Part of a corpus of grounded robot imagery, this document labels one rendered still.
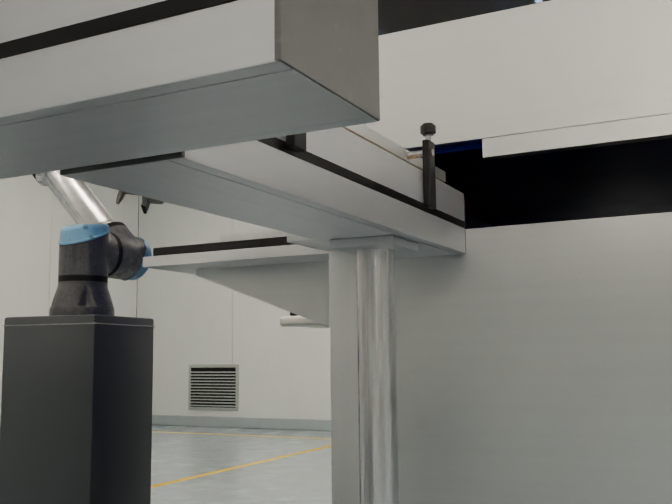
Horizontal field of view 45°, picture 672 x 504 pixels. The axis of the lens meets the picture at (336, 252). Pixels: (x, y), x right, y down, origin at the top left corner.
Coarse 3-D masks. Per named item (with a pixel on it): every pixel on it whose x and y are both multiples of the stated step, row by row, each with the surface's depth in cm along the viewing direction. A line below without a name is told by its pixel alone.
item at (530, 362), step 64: (448, 256) 123; (512, 256) 118; (576, 256) 114; (640, 256) 110; (448, 320) 121; (512, 320) 117; (576, 320) 113; (640, 320) 109; (448, 384) 120; (512, 384) 116; (576, 384) 112; (640, 384) 108; (448, 448) 119; (512, 448) 115; (576, 448) 111; (640, 448) 107
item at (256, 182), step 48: (240, 144) 68; (288, 144) 75; (336, 144) 84; (384, 144) 102; (432, 144) 108; (144, 192) 73; (192, 192) 74; (240, 192) 74; (288, 192) 75; (336, 192) 84; (384, 192) 95; (432, 192) 107; (432, 240) 109
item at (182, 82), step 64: (0, 0) 51; (64, 0) 49; (128, 0) 46; (192, 0) 44; (256, 0) 42; (320, 0) 45; (0, 64) 51; (64, 64) 48; (128, 64) 46; (192, 64) 44; (256, 64) 42; (320, 64) 45; (0, 128) 52; (64, 128) 53; (128, 128) 53; (192, 128) 53; (256, 128) 53; (320, 128) 53
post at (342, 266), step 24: (336, 264) 131; (336, 288) 131; (336, 312) 130; (336, 336) 130; (336, 360) 129; (336, 384) 129; (336, 408) 128; (336, 432) 128; (336, 456) 127; (336, 480) 127
